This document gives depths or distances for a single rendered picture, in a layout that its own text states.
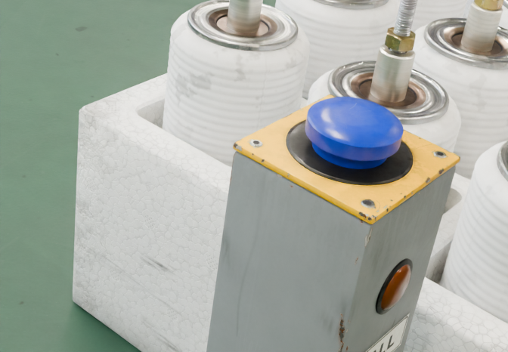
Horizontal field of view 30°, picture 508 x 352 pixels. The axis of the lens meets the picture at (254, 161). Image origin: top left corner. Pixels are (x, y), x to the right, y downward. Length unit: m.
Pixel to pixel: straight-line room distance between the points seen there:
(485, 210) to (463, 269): 0.04
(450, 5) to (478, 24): 0.14
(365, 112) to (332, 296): 0.08
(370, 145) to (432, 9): 0.44
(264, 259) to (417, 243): 0.07
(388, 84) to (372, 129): 0.20
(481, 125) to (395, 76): 0.11
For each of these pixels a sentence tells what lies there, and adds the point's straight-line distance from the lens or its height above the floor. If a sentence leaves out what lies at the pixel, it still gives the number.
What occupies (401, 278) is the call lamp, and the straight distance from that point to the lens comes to 0.41.
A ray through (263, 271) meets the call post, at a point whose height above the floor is 0.26.
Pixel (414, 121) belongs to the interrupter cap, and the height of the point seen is 0.25.
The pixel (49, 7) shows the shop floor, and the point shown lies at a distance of 1.27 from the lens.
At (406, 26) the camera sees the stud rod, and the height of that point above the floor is 0.30.
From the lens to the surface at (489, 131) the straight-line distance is 0.67.
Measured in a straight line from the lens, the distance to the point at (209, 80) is 0.62.
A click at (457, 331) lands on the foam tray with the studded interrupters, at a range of 0.54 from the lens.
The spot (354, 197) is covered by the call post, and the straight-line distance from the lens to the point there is 0.37.
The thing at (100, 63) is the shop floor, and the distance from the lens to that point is 1.14.
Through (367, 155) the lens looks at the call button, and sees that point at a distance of 0.38.
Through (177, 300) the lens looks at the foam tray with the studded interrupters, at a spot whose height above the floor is 0.07.
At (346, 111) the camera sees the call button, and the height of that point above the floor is 0.33.
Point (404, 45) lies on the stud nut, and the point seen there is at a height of 0.29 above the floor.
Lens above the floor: 0.51
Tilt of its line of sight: 32 degrees down
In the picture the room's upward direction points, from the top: 9 degrees clockwise
